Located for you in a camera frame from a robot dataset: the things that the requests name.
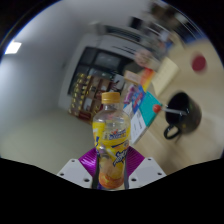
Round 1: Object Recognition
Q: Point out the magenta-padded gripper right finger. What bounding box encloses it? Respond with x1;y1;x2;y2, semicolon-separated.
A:
125;145;167;190

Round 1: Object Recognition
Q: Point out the teal book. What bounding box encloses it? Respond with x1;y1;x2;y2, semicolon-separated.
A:
138;91;163;127

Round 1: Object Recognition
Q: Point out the white notebook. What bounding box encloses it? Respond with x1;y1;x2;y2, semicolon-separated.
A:
129;114;148;144

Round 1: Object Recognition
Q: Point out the red-balled stirring stick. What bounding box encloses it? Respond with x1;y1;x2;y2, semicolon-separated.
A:
152;104;188;117

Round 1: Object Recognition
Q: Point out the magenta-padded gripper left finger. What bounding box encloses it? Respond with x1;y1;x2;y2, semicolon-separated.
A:
56;147;100;190

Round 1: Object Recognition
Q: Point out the black framed glass door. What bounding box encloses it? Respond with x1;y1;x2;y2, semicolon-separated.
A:
68;46;134;98

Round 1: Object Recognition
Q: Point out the ceiling light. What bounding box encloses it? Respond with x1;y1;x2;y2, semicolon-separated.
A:
4;40;23;55

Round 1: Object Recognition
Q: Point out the yellow paper envelope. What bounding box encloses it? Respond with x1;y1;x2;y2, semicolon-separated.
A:
151;56;180;98

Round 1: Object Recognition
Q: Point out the yellow-labelled drink bottle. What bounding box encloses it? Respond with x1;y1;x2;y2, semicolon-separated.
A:
92;91;132;191

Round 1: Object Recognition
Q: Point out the flat round red coaster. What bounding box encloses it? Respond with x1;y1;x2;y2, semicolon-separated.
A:
190;54;208;73

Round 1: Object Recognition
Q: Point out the blue printed book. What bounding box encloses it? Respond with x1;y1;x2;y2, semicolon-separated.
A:
131;84;147;114

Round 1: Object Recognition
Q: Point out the black mug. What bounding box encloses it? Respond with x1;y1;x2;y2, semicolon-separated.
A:
163;92;203;140

